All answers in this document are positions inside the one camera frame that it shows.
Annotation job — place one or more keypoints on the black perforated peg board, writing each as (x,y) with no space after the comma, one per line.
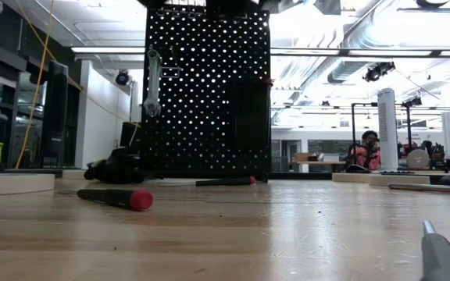
(209,173)

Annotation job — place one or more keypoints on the black screwdriver with red cap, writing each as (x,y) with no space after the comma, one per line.
(443,257)
(131,199)
(225,181)

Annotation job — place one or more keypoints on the black backpack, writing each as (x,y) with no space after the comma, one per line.
(115,168)

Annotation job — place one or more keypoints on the white masking tape roll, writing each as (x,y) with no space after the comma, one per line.
(14,184)
(398,179)
(74,174)
(350,177)

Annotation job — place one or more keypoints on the chrome double-prong peg hook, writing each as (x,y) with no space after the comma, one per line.
(172,70)

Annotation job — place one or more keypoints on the black plastic hanging bin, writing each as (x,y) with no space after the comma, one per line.
(248,117)

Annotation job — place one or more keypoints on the chrome multi-prong tool rack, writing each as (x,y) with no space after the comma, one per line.
(193,13)

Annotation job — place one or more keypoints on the person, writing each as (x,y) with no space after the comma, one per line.
(367,150)

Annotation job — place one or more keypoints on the long ceiling light strip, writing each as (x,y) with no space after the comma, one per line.
(111,50)

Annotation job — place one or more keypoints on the white tower fan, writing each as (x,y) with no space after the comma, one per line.
(388,129)

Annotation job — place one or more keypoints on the black tall upright panel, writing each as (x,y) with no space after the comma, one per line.
(55,117)

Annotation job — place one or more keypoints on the white round disc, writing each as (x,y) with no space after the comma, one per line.
(418,159)

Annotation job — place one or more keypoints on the black metal table frame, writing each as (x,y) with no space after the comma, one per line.
(307,175)

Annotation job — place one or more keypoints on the black dome security camera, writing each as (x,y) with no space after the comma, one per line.
(122,78)

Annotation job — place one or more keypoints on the silver ceiling air duct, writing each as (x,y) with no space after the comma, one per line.
(346,70)

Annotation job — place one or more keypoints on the black ceiling-mounted camera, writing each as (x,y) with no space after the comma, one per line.
(377,71)

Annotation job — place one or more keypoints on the black camera on pole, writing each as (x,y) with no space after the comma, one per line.
(412,101)

